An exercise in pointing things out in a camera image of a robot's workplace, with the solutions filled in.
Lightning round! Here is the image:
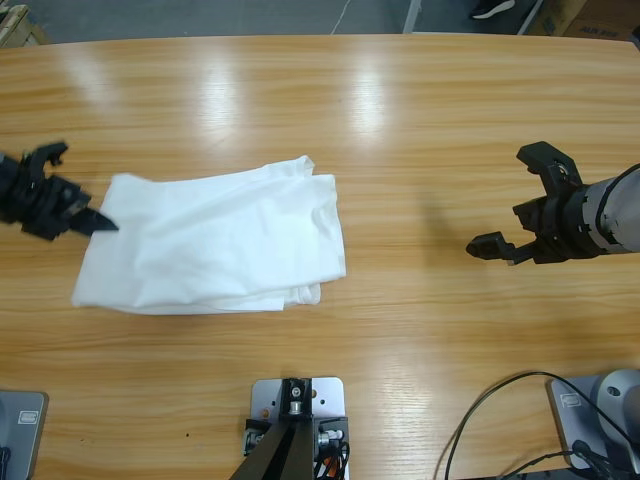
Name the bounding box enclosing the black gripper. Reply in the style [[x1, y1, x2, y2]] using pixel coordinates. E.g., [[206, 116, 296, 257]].
[[465, 186, 610, 266], [0, 152, 121, 243]]

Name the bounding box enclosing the white Unitree t-shirt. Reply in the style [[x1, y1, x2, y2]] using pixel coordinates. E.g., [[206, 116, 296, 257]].
[[69, 155, 348, 316]]

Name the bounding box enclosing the wooden pallet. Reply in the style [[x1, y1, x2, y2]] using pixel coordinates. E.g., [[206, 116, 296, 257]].
[[0, 3, 50, 49]]

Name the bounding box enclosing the brown cardboard box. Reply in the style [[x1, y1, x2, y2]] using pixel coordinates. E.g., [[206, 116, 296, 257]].
[[519, 0, 591, 37]]

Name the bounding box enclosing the black shoe white sole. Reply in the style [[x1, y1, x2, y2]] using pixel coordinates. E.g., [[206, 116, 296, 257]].
[[469, 0, 544, 20]]

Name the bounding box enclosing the dark printed box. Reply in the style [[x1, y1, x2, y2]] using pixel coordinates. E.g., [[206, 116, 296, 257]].
[[564, 0, 640, 42]]

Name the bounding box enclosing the white pole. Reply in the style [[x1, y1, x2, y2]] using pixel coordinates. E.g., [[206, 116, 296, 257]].
[[401, 0, 426, 34]]

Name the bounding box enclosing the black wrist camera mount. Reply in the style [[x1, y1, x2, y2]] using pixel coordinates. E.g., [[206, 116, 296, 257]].
[[515, 141, 584, 190], [20, 141, 69, 170]]

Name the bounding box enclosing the long black cable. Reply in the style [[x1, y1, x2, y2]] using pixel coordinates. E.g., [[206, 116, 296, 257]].
[[433, 370, 632, 480]]

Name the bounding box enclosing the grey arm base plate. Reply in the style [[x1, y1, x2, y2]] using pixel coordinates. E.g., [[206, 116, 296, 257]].
[[546, 369, 640, 471], [0, 389, 50, 479]]

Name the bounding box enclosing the black cable with plug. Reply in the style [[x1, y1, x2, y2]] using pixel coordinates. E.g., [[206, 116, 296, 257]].
[[509, 439, 609, 480]]

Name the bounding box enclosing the white mount block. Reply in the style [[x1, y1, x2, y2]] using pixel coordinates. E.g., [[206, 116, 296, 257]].
[[249, 377, 350, 451]]

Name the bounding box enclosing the thin white floor cable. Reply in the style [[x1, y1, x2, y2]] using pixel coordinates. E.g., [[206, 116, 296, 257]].
[[331, 0, 353, 36]]

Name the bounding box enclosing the black orange cable bundle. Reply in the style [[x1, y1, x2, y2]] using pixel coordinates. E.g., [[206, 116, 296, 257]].
[[312, 442, 352, 480]]

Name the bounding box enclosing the dark camera post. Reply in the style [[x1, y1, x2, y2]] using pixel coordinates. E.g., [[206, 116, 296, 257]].
[[234, 377, 321, 480]]

